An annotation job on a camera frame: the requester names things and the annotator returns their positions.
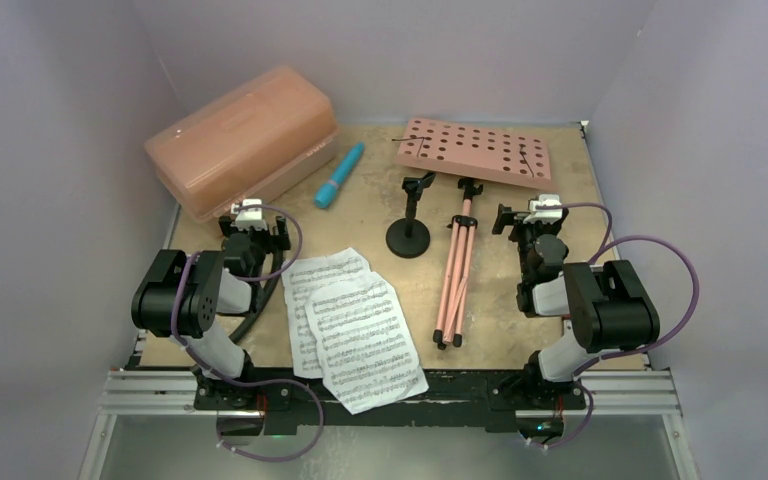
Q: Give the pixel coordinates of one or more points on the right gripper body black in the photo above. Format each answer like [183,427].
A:
[508,218]

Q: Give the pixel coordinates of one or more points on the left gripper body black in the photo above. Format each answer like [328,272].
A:
[261,239]

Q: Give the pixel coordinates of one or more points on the sheet music page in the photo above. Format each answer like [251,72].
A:
[300,281]
[364,346]

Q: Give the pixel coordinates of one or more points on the pink music stand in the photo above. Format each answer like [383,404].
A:
[473,154]

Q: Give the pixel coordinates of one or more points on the black microphone desk stand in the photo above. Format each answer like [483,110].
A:
[408,237]

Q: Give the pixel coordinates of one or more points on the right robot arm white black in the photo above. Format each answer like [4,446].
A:
[608,307]

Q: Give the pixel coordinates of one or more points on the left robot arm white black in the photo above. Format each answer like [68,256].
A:
[207,302]

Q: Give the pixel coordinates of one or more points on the blue toy microphone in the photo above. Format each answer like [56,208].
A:
[327,193]

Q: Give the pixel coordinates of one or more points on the translucent orange plastic box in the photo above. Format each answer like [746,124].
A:
[255,142]

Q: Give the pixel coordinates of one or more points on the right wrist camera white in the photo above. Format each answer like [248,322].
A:
[545,208]

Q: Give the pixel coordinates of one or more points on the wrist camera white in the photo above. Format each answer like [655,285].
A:
[247,214]
[545,208]

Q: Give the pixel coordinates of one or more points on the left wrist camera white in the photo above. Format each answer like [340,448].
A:
[247,214]

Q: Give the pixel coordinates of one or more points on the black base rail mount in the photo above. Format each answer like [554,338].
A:
[498,401]

